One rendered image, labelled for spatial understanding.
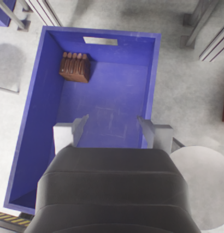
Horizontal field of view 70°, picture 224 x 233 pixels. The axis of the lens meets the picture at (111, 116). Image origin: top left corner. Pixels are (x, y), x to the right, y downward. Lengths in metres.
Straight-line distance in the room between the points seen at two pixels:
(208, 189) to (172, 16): 0.95
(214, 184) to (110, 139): 0.42
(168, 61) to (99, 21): 0.50
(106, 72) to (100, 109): 0.17
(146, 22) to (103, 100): 0.61
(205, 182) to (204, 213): 0.11
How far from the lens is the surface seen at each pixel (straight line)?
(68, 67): 0.70
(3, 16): 1.39
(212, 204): 0.76
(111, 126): 0.69
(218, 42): 0.94
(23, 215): 0.97
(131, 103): 0.70
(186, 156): 0.69
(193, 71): 1.05
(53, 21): 0.97
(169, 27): 1.14
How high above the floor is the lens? 0.91
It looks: 80 degrees down
